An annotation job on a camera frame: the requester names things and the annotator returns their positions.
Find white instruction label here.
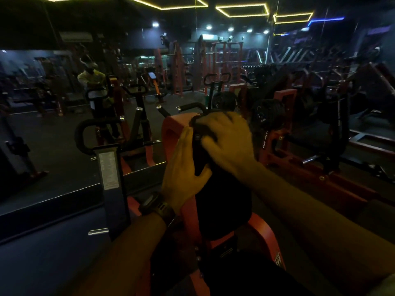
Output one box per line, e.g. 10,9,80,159
98,151,120,191

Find orange power racks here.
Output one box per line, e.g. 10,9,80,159
171,41,245,96

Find black wristwatch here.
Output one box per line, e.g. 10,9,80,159
138,192,177,228

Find orange plate-loaded machine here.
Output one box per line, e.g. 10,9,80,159
259,89,388,210

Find black handle with chrome end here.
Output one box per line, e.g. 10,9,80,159
156,102,208,118

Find black weight plate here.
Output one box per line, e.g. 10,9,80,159
251,99,287,136
212,91,239,112

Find yellow ceiling light frame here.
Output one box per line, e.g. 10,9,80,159
215,3,270,18
273,12,314,24
124,0,209,11

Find black exercise bike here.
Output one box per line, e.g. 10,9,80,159
203,72,232,109

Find black curved machine handle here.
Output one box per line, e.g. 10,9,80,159
74,117,124,156

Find dumbbell rack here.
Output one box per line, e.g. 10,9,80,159
241,62,279,81

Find person's left forearm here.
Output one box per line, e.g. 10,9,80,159
73,209,174,296

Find large wall mirror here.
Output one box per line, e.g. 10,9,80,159
0,49,173,213

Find orange gym machine frame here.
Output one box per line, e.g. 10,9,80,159
127,112,287,296

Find person's dark trousers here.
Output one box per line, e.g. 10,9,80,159
197,249,312,296

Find person's right forearm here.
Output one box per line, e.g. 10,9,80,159
247,165,395,288

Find black padded machine cushion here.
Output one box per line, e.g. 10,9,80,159
189,110,254,241

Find person's right hand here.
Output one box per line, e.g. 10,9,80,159
197,111,260,182

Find person's left hand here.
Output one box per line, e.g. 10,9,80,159
161,126,213,214

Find blue ceiling light strip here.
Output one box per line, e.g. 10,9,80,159
307,17,345,27

